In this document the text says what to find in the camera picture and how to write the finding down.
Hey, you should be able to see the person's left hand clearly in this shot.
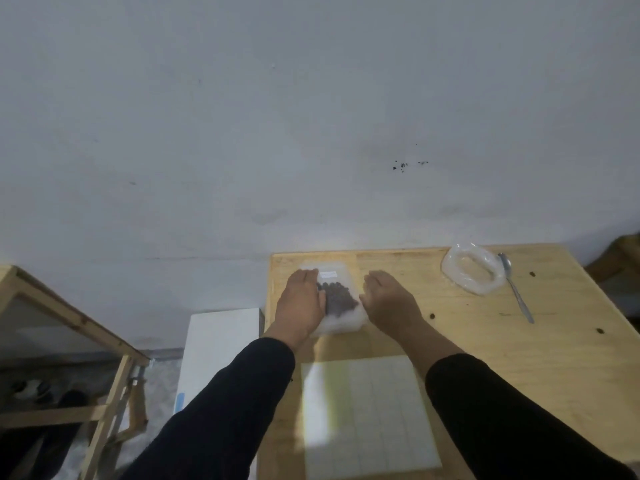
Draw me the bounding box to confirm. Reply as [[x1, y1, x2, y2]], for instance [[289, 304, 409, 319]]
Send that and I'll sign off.
[[264, 269, 328, 348]]

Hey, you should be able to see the person's right hand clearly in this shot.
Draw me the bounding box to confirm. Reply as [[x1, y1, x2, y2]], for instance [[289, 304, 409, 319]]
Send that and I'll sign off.
[[358, 271, 427, 341]]

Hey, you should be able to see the clear plastic bag of beans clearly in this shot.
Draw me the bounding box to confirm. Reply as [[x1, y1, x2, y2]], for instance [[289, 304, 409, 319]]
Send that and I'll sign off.
[[298, 261, 370, 338]]

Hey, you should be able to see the person's right forearm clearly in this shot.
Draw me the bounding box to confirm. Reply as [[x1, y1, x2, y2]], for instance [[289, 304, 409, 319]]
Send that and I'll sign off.
[[393, 317, 639, 480]]

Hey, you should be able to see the person's left forearm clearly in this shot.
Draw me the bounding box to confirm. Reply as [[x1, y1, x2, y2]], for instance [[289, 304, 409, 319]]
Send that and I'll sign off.
[[119, 329, 307, 480]]

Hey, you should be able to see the pile of dark brown beans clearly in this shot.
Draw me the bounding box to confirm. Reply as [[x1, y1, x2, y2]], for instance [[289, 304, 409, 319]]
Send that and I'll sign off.
[[316, 280, 359, 318]]

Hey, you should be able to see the empty clear plastic bag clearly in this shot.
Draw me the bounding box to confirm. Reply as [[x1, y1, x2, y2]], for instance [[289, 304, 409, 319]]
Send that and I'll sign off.
[[440, 243, 507, 297]]

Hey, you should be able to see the white box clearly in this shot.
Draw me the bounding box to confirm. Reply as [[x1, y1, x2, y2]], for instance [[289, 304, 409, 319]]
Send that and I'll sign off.
[[174, 308, 266, 480]]

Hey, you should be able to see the white gridded cutting mat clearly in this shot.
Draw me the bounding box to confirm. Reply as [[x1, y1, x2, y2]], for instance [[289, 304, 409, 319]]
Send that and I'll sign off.
[[300, 355, 443, 480]]

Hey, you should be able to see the metal spoon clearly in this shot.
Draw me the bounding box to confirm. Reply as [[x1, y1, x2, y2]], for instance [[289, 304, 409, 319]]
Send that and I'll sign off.
[[497, 252, 535, 325]]

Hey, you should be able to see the wooden shelf rack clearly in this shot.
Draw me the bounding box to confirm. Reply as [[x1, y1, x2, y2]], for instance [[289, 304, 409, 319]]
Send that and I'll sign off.
[[0, 265, 152, 480]]

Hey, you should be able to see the wooden chair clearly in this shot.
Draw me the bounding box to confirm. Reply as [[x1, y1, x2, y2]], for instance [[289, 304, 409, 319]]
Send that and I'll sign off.
[[584, 234, 640, 337]]

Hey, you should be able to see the black shoe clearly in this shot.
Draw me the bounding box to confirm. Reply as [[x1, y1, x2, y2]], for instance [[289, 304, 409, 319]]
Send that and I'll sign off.
[[57, 389, 92, 409]]

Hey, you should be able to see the light shoe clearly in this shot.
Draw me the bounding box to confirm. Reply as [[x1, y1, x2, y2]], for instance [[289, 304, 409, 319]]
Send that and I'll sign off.
[[12, 380, 54, 401]]

